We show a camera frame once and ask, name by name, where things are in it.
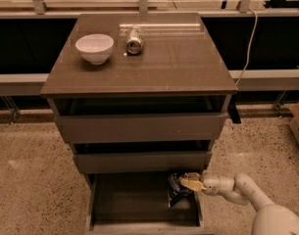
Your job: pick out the grey drawer cabinet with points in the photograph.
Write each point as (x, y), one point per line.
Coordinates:
(178, 71)

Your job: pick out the crushed silver soda can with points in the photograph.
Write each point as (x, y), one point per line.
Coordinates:
(134, 39)

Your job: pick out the white ceramic bowl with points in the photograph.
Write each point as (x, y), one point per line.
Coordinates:
(95, 48)

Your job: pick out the grey drawer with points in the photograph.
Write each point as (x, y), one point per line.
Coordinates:
(142, 156)
(138, 204)
(138, 128)

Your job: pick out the grey bottom drawer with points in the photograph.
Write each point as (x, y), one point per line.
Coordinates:
(138, 204)

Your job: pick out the grey middle drawer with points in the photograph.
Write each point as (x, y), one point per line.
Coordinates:
(142, 156)

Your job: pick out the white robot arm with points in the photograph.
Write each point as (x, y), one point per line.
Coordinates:
(270, 218)

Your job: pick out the grey top drawer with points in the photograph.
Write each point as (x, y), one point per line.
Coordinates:
(138, 128)

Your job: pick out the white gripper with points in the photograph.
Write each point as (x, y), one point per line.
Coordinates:
(210, 180)

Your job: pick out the blue chip bag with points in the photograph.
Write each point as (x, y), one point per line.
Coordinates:
(176, 191)

